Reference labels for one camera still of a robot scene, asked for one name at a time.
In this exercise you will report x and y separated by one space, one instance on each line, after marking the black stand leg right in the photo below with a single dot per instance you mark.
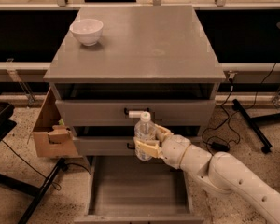
253 124

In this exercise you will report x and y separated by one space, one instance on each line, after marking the grey open bottom drawer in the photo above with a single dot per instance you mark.
125 190

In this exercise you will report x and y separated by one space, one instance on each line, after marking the black stand base left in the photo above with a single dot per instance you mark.
36 192

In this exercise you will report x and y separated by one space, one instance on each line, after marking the brown cardboard box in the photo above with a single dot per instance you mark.
52 138

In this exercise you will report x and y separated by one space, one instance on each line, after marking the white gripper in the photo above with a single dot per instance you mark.
174 148

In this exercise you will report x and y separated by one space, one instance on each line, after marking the grey middle drawer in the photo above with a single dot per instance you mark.
104 146

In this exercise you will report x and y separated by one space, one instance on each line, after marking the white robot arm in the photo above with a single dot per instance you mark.
219 174

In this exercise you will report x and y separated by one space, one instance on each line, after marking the grey drawer cabinet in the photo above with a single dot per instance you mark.
145 53

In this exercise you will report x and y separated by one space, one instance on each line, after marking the white tape on handle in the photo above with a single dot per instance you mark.
134 114

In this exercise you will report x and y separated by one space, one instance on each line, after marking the white ceramic bowl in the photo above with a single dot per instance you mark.
87 31

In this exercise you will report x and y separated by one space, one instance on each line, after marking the black tray left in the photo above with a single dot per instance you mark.
6 125

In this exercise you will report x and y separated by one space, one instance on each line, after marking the clear plastic water bottle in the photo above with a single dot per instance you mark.
144 130

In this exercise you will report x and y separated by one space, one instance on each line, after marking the grey top drawer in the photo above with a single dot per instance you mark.
116 112

